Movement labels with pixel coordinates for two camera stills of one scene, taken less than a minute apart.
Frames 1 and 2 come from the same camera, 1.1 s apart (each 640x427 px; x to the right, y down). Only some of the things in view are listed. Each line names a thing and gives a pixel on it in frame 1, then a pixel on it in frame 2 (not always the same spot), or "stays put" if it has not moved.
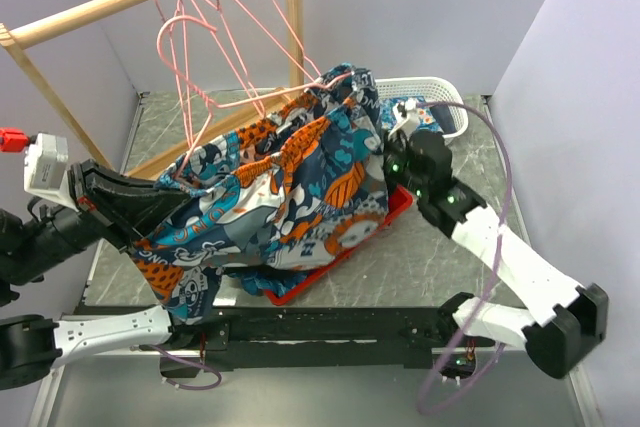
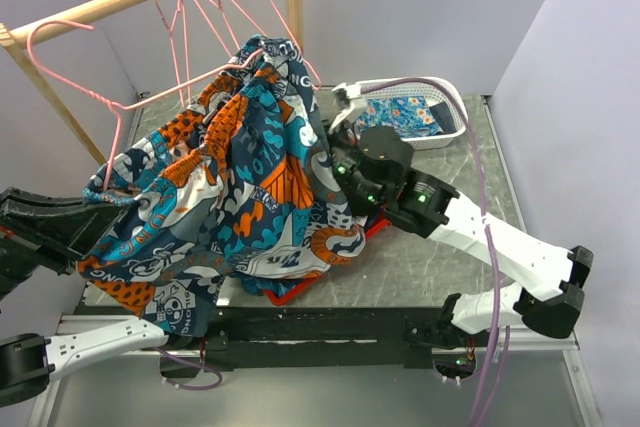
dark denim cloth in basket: [444, 118] stays put
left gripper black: [123, 206] to [54, 229]
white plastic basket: [435, 89] stays put
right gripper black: [395, 141] to [341, 137]
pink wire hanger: [209, 104] to [117, 107]
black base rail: [391, 336] stays put
